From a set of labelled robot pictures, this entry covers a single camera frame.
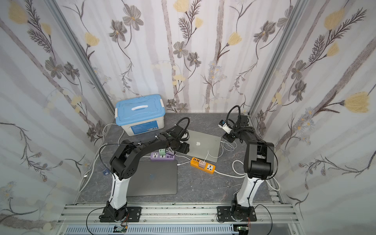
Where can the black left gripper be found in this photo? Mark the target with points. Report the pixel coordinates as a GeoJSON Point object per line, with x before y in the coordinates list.
{"type": "Point", "coordinates": [182, 146]}

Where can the dark grey laptop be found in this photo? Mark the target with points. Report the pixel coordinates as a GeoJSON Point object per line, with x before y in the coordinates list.
{"type": "Point", "coordinates": [154, 178]}

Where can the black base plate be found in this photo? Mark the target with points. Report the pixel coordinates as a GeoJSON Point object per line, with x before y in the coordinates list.
{"type": "Point", "coordinates": [224, 213]}
{"type": "Point", "coordinates": [132, 214]}

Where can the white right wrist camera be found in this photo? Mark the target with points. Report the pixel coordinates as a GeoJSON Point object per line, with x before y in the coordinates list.
{"type": "Point", "coordinates": [224, 126]}

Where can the aluminium rail frame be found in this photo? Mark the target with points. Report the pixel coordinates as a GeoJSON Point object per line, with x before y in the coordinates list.
{"type": "Point", "coordinates": [178, 219]}

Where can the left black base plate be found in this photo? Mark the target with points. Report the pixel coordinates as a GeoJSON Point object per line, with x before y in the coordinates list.
{"type": "Point", "coordinates": [132, 214]}

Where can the pink usb charger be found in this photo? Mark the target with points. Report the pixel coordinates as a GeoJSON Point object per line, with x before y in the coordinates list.
{"type": "Point", "coordinates": [202, 164]}

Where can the blue lid storage box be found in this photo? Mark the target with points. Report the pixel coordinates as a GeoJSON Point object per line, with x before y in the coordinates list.
{"type": "Point", "coordinates": [140, 115]}

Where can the green usb charger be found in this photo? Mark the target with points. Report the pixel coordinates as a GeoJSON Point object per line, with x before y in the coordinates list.
{"type": "Point", "coordinates": [162, 152]}

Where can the orange power strip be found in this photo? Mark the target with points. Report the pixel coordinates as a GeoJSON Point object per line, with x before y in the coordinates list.
{"type": "Point", "coordinates": [210, 168]}

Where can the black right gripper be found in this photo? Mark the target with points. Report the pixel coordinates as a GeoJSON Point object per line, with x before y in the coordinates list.
{"type": "Point", "coordinates": [230, 136]}

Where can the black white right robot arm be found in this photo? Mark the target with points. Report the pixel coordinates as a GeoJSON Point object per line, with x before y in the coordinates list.
{"type": "Point", "coordinates": [258, 163]}

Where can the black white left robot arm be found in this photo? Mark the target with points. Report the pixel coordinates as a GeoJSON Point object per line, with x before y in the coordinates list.
{"type": "Point", "coordinates": [124, 164]}

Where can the purple power strip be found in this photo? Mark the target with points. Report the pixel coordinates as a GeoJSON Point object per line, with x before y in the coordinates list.
{"type": "Point", "coordinates": [155, 156]}

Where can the silver apple laptop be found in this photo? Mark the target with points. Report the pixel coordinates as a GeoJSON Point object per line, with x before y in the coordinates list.
{"type": "Point", "coordinates": [204, 146]}

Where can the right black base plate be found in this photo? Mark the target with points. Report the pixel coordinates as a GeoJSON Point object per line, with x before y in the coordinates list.
{"type": "Point", "coordinates": [224, 213]}

